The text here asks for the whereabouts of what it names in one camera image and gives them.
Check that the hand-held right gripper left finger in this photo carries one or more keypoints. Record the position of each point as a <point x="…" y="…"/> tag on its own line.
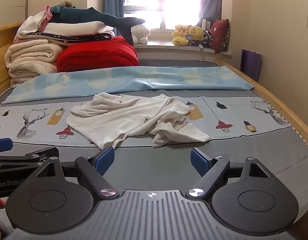
<point x="105" y="158"/>

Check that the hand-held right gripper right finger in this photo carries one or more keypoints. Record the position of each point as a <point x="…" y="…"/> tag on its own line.
<point x="198" y="162"/>

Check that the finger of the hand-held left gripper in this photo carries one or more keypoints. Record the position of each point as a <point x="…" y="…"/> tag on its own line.
<point x="31" y="154"/>
<point x="3" y="145"/>

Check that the white garment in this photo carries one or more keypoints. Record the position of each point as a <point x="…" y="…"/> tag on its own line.
<point x="124" y="120"/>

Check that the light blue patterned blanket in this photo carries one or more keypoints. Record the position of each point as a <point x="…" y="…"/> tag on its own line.
<point x="144" y="78"/>

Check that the cream folded blanket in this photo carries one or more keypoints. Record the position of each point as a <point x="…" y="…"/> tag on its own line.
<point x="29" y="60"/>

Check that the red folded quilt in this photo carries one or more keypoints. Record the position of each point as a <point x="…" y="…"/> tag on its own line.
<point x="94" y="55"/>

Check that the purple bag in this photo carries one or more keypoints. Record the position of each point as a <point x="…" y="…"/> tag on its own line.
<point x="250" y="63"/>

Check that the window sill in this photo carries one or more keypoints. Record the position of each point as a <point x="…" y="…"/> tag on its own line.
<point x="159" y="47"/>

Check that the white folded cloth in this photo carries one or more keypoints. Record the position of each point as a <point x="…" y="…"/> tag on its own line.
<point x="31" y="25"/>

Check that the black and white plush toy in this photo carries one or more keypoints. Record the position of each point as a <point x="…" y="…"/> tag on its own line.
<point x="207" y="38"/>

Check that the navy star-print blanket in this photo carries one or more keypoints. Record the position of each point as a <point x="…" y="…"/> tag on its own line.
<point x="76" y="38"/>

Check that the dark red pillow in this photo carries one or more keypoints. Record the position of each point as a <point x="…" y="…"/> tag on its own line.
<point x="220" y="36"/>

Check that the round yellow plush toy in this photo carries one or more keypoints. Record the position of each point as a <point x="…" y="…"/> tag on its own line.
<point x="196" y="33"/>

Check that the white folded quilt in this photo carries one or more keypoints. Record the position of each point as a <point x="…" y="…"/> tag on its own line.
<point x="79" y="27"/>

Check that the pink cloth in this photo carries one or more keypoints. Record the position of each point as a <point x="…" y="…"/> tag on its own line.
<point x="47" y="17"/>

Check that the dark blue shark plush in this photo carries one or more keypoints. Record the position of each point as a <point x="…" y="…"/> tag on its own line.
<point x="79" y="13"/>

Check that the brown plush toy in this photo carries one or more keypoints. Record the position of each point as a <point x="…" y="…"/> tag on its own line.
<point x="65" y="4"/>

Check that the window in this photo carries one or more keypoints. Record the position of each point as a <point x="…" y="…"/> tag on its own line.
<point x="154" y="2"/>

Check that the wooden bed frame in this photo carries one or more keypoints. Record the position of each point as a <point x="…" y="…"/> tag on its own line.
<point x="0" y="65"/>

